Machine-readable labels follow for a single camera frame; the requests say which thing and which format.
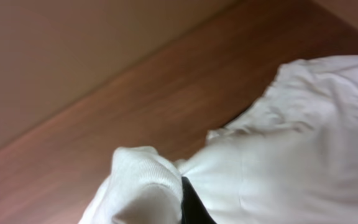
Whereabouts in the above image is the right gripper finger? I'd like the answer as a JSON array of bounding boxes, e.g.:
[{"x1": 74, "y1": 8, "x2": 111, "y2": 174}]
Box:
[{"x1": 181, "y1": 177, "x2": 216, "y2": 224}]

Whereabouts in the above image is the white polo shirt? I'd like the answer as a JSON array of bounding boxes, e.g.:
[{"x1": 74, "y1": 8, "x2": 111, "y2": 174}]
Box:
[{"x1": 81, "y1": 55, "x2": 358, "y2": 223}]

